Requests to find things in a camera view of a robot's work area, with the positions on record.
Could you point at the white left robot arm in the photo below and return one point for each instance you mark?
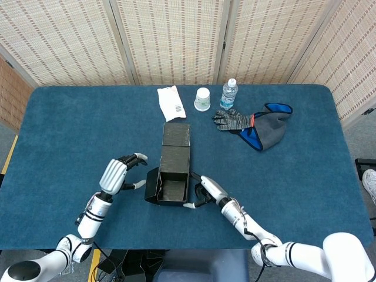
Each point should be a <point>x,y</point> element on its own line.
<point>91,223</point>

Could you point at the clear water bottle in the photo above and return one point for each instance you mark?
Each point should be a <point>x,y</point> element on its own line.
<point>228,97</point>

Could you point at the grey blue-lined beanie hat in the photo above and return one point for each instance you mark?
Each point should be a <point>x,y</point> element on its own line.
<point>273,129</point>

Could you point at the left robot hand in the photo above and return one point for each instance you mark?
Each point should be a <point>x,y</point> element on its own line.
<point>113,176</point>

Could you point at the white shoe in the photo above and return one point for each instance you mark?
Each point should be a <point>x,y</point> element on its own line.
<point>370,185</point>

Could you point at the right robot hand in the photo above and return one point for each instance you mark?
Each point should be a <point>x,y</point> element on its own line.
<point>214,189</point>

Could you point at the woven bamboo folding screen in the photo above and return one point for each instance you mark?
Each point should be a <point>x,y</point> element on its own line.
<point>176,38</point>

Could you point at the white plastic packet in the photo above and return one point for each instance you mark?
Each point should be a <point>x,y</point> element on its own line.
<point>171,102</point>

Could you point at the black paper box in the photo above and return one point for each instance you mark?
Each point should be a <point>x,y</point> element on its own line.
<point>176,138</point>

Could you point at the brown woven screen panel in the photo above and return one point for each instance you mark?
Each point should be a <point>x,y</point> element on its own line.
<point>13,94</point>

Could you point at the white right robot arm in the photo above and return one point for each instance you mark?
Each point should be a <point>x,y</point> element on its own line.
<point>308,255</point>

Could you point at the grey striped knit glove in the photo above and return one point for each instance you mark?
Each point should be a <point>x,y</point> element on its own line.
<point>235,122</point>

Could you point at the white paper cup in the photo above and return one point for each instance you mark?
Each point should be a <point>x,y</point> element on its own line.
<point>202,100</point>

